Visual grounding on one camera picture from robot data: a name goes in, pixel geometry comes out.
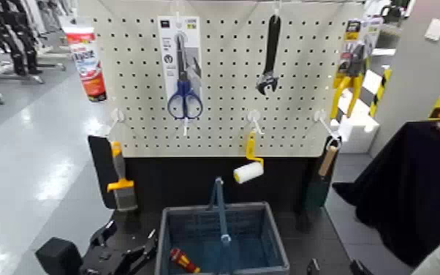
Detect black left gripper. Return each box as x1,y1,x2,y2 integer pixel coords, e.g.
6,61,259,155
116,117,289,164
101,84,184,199
81,220,159,275

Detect black adjustable wrench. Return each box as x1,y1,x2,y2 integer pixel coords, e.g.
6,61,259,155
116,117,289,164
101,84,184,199
255,14,282,96

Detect grey blue plastic crate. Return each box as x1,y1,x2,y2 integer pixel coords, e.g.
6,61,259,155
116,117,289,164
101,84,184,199
154,202,291,275

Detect red yellow screwdriver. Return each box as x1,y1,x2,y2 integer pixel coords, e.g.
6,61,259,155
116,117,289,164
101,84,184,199
169,247,202,274

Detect yellow grey scraper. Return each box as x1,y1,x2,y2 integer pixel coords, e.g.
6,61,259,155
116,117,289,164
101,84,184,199
106,141,138,211

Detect black base panel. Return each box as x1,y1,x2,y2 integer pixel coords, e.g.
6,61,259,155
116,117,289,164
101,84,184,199
88,135,338,231

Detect black cloth covered table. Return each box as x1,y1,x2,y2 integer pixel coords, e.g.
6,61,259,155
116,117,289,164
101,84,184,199
333,121,440,268

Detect white foam blocks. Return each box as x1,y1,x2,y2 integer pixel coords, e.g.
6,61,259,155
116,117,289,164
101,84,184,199
329,69,382,154

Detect red white sealant tube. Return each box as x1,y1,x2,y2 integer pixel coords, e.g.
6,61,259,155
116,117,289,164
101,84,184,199
59,15,108,103

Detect grey metal stand base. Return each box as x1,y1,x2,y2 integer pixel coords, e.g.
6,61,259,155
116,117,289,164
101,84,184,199
0,70,45,86

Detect yellow pliers in package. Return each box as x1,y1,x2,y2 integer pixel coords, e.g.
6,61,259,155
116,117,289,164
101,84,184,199
329,17,384,120

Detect blue scissors on white card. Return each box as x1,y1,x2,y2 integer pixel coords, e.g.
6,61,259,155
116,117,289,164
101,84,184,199
157,15,204,121

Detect cream white pegboard panel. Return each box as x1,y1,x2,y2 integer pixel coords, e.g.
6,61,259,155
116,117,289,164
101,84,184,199
77,0,365,158

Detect black humanoid robot on stand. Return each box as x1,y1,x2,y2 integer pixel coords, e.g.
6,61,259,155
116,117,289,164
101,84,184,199
0,0,45,76

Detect blue crate carry handle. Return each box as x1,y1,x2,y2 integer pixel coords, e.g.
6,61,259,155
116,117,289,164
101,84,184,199
208,176,232,275

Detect wooden handled green tool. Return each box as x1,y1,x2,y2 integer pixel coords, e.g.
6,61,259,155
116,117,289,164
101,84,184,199
306,137,342,213

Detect yellow handled white paint roller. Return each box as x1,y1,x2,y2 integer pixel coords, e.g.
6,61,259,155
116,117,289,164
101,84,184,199
233,131,265,184

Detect black yellow striped post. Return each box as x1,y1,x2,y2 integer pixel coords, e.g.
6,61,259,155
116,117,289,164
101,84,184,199
368,66,392,118

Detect white wall switch plate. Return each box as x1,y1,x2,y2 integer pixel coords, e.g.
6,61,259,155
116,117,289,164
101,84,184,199
424,18,440,42

